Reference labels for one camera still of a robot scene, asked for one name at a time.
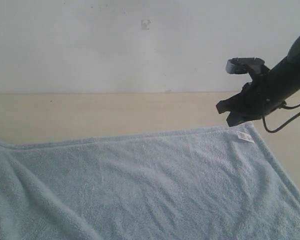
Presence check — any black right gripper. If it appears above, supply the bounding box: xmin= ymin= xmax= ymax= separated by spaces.
xmin=216 ymin=64 xmax=298 ymax=127

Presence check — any light blue terry towel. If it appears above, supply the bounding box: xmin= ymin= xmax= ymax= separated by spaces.
xmin=0 ymin=123 xmax=300 ymax=240

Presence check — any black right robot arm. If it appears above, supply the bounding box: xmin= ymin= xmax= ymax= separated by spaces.
xmin=216 ymin=36 xmax=300 ymax=127

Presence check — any white towel care label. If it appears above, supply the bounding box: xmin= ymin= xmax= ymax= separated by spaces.
xmin=236 ymin=131 xmax=255 ymax=144

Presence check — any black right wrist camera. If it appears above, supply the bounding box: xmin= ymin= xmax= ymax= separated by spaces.
xmin=225 ymin=57 xmax=270 ymax=75

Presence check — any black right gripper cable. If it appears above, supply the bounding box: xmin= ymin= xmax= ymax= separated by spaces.
xmin=261 ymin=86 xmax=300 ymax=134

